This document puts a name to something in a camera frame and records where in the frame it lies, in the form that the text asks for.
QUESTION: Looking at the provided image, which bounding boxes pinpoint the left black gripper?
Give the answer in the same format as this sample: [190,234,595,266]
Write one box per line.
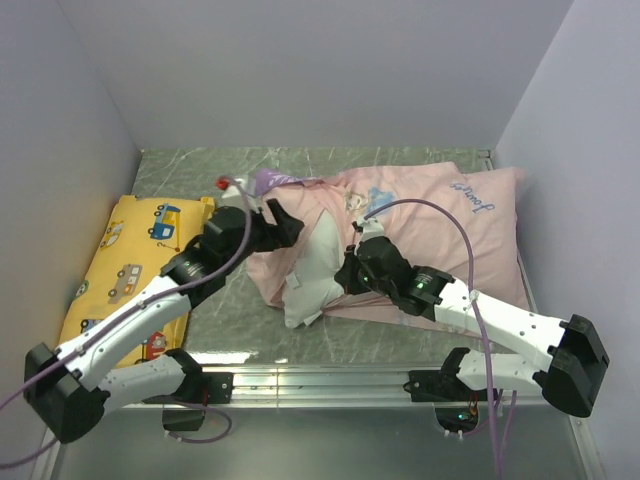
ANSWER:
[223,197,303,273]

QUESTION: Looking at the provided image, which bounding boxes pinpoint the front aluminium rail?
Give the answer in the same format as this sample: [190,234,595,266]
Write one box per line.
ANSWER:
[124,363,546,411]

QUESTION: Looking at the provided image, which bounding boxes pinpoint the yellow car print pillow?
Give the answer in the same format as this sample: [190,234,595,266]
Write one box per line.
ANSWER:
[59,195,215,343]

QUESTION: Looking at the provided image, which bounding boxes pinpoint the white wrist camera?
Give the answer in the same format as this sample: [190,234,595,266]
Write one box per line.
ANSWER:
[215,175,256,209]
[352,216,385,246]

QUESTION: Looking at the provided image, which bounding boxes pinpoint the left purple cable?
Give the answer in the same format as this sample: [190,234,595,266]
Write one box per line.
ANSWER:
[0,174,254,469]

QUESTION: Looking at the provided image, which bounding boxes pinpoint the aluminium rail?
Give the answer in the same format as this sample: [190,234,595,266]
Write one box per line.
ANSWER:
[124,363,546,411]
[477,149,496,171]

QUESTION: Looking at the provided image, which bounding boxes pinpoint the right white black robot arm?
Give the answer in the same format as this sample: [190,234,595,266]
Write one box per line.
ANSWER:
[334,236,610,418]

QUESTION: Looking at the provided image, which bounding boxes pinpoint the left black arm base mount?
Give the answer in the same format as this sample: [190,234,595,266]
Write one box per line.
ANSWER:
[160,372,234,444]

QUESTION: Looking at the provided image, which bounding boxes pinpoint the white pillow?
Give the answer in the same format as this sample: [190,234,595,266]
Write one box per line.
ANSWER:
[282,212,343,329]

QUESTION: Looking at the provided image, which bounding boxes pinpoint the right side aluminium rail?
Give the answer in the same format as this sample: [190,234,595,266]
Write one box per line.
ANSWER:
[477,149,496,171]

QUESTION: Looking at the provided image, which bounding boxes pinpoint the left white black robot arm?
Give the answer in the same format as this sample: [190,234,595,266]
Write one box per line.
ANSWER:
[24,199,304,444]

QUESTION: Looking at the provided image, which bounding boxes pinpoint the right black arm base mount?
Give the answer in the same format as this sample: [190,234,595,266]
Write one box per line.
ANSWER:
[403,369,496,436]

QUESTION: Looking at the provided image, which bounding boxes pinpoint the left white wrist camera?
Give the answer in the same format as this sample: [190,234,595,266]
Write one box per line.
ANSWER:
[215,175,256,209]

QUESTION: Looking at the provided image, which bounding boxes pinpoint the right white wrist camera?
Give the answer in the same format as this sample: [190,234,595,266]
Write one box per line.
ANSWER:
[352,216,385,246]

